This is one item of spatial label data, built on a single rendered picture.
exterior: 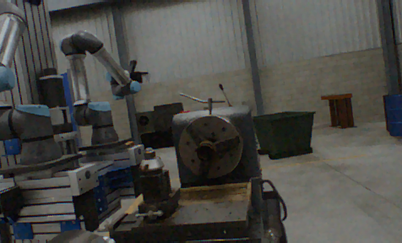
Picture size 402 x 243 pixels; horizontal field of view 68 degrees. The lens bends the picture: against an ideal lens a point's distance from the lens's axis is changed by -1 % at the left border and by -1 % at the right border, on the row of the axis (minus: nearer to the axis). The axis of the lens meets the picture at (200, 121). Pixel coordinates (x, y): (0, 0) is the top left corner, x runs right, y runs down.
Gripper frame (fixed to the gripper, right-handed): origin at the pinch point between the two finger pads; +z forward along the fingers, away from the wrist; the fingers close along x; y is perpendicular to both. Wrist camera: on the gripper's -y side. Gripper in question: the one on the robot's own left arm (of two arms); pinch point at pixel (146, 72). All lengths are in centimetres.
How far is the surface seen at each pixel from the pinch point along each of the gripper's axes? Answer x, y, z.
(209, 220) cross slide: 113, 46, -98
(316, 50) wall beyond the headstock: -103, -99, 1018
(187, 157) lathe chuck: 68, 45, -46
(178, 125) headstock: 54, 31, -34
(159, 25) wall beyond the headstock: -616, -213, 737
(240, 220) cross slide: 121, 45, -96
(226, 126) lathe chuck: 86, 30, -38
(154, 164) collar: 95, 32, -100
